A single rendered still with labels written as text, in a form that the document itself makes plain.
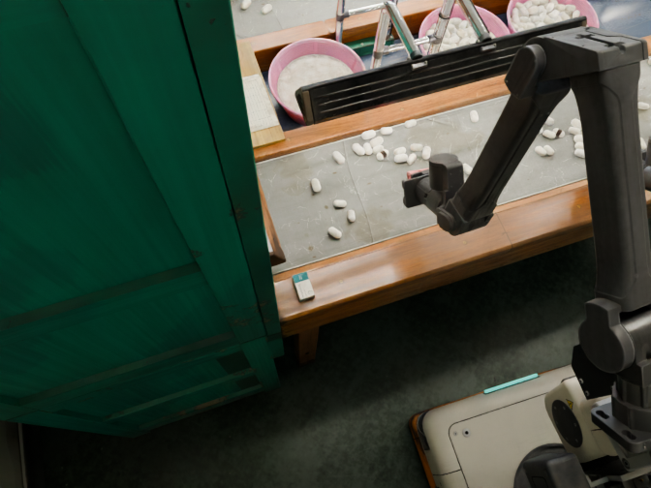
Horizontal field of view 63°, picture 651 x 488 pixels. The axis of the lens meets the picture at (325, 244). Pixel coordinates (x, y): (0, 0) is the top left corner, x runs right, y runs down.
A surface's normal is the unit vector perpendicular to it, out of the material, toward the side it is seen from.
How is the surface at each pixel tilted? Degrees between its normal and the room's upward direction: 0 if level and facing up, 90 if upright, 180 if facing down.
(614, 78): 35
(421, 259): 0
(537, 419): 0
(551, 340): 0
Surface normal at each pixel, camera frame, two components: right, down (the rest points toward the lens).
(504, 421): 0.04, -0.37
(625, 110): 0.33, 0.15
